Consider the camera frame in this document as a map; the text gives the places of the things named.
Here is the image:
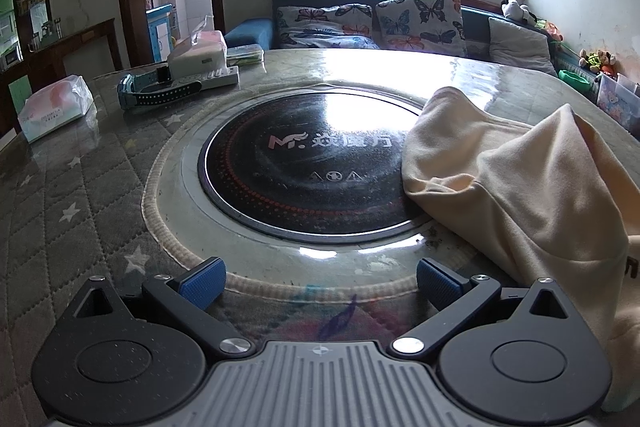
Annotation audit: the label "butterfly pillow upright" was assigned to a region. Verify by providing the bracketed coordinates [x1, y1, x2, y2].
[375, 0, 466, 57]

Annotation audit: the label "colourful plush toys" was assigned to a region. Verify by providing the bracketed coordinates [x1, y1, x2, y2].
[578, 49, 616, 77]

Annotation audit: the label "panda plush toy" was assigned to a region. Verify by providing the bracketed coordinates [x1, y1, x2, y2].
[501, 0, 537, 26]

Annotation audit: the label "blue white box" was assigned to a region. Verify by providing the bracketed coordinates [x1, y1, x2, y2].
[146, 3, 174, 63]

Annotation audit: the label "white tissue pack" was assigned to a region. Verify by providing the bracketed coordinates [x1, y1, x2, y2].
[17, 75, 93, 143]

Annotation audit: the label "cream sweater garment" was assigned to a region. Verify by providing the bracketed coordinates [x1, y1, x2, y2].
[401, 88, 639, 412]

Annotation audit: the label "pink white tissue box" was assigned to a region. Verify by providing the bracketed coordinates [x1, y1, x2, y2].
[167, 30, 240, 90]

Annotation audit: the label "green bowl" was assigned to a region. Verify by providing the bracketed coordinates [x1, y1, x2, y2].
[558, 69, 592, 94]

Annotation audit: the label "clear plastic storage box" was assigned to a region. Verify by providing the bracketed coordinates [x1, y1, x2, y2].
[597, 74, 640, 138]

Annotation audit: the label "black round induction cooktop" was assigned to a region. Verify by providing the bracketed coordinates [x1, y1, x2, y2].
[198, 89, 426, 244]

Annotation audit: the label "blue smart watch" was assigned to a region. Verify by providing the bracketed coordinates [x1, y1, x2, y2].
[117, 66, 203, 110]

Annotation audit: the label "blue sofa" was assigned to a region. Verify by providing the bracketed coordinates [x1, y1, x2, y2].
[223, 0, 601, 80]

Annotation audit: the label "grey quilted star table cover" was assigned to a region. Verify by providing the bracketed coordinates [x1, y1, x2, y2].
[0, 48, 640, 427]

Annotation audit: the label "dark wooden cabinet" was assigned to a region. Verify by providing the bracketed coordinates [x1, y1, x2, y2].
[1, 0, 122, 134]

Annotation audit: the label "butterfly pillow lying flat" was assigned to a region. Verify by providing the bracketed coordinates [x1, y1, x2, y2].
[276, 3, 378, 50]

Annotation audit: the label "grey cushion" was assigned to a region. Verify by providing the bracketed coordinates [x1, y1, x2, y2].
[488, 17, 556, 76]

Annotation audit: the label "green packet on table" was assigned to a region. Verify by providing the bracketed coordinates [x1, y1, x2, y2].
[227, 43, 265, 67]

